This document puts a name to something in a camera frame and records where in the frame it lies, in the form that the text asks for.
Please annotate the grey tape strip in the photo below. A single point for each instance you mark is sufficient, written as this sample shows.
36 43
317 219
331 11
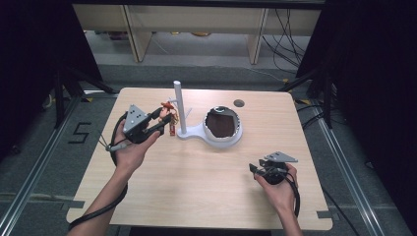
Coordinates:
73 205

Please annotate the aluminium floor rail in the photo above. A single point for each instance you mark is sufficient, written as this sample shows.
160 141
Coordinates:
39 160
347 180

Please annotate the person's right hand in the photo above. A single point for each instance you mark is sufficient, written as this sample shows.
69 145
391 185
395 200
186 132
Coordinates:
280 193

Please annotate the light wooden desk frame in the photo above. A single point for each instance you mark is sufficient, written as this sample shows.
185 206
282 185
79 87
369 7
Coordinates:
141 39

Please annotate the white bowl with patterned rim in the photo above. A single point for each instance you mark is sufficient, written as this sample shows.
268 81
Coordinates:
237 129

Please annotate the white hook stand with pole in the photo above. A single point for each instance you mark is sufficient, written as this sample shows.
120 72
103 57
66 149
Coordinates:
180 108

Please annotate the dark round table grommet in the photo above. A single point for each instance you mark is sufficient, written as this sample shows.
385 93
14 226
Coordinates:
239 103

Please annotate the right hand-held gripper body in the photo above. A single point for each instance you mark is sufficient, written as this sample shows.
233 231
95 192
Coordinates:
275 170

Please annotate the person's left hand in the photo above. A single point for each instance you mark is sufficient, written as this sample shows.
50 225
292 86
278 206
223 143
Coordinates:
131 154

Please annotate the black metal tripod stand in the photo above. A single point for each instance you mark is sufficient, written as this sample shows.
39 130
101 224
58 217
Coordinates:
327 98
59 98

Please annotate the dark curtain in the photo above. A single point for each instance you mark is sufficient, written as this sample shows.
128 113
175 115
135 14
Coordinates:
377 82
29 65

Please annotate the brown zipper coin pouch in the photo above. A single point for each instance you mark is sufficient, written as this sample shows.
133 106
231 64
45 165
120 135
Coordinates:
220 125

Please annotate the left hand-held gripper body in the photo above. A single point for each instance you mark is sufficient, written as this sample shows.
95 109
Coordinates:
135 123

